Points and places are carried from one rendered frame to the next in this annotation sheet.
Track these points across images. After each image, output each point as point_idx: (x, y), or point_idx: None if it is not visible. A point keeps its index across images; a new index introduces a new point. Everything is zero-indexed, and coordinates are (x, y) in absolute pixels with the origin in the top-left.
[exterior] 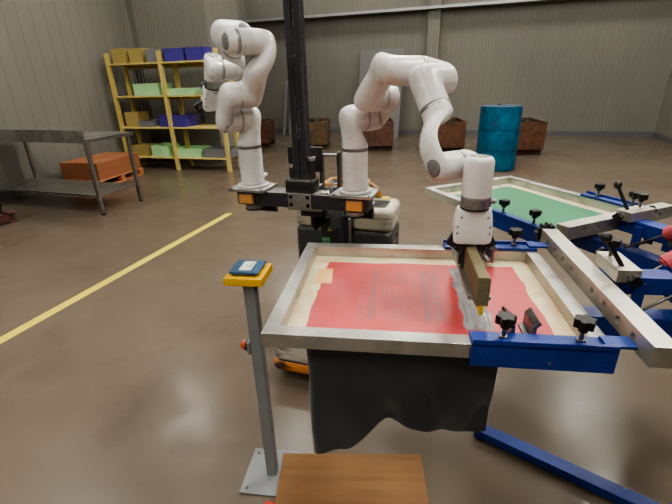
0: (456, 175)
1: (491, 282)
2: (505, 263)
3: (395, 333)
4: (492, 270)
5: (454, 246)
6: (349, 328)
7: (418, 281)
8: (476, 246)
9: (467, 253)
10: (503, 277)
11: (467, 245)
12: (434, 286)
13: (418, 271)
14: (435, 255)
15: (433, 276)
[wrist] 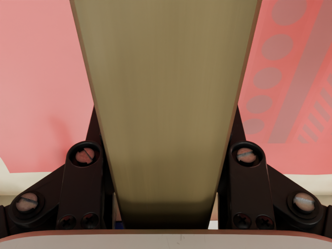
0: None
1: (61, 96)
2: (29, 185)
3: None
4: (62, 156)
5: (312, 207)
6: None
7: (316, 87)
8: (112, 217)
9: (238, 100)
10: (25, 125)
11: (195, 220)
12: (271, 58)
13: (287, 142)
14: (215, 203)
15: (250, 119)
